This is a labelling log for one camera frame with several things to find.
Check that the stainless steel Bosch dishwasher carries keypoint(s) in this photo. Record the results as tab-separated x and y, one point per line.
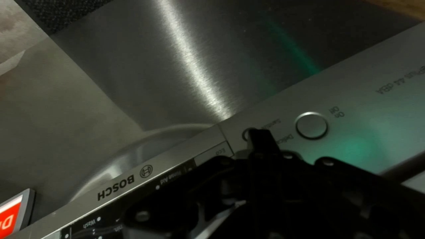
134	88

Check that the red sticker on dishwasher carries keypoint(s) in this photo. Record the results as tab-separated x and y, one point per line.
11	216

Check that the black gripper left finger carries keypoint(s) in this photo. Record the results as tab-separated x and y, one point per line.
240	203

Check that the round silver dishwasher button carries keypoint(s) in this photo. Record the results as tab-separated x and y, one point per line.
245	135
313	125

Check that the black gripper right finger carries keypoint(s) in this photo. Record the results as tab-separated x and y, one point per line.
310	203

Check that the dark grey floor mat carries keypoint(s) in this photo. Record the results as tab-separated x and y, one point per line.
67	13

